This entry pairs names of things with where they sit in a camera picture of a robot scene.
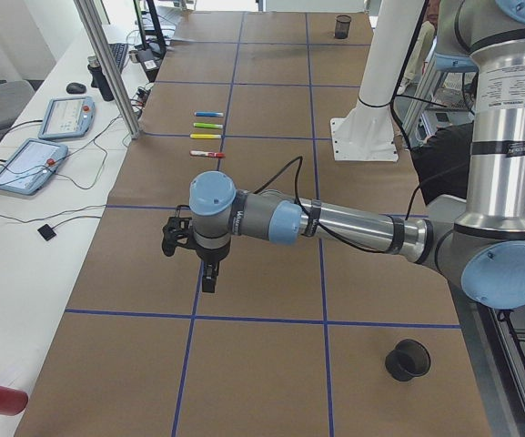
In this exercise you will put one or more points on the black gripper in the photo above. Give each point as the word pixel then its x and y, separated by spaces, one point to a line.
pixel 211 259

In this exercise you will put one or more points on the red whiteboard marker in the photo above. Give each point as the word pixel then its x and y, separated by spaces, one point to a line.
pixel 207 154

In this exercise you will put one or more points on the blue highlighter pen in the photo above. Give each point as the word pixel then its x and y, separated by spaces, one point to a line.
pixel 209 114

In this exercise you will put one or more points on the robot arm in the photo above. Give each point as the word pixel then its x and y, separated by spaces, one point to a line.
pixel 482 251

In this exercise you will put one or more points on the yellow highlighter pen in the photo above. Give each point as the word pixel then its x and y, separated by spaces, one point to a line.
pixel 205 136

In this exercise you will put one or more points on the green highlighter pen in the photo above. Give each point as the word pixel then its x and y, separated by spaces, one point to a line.
pixel 208 125

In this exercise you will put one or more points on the small black sensor pad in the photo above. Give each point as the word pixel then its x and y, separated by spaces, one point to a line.
pixel 46 232

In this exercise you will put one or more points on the near teach pendant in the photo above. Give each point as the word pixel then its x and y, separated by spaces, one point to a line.
pixel 31 166

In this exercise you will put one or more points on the teach pendant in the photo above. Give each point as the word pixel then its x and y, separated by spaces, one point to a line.
pixel 67 118
pixel 31 166

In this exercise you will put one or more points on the solid black pen cup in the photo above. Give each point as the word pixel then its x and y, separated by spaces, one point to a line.
pixel 409 359

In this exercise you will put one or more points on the far teach pendant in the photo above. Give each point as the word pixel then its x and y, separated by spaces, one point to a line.
pixel 67 118

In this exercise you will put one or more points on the black water bottle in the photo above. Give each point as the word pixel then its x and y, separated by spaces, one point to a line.
pixel 99 78

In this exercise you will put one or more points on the black computer mouse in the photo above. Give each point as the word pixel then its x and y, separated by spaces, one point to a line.
pixel 75 88

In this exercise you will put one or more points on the black keyboard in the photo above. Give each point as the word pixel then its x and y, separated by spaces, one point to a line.
pixel 119 52

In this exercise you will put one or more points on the black mesh pen cup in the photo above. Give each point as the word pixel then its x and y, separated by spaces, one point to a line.
pixel 342 26

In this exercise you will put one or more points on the aluminium frame post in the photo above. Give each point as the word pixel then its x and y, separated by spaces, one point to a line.
pixel 96 35

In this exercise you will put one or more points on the white camera pillar base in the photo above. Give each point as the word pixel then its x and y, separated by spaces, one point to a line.
pixel 366 133

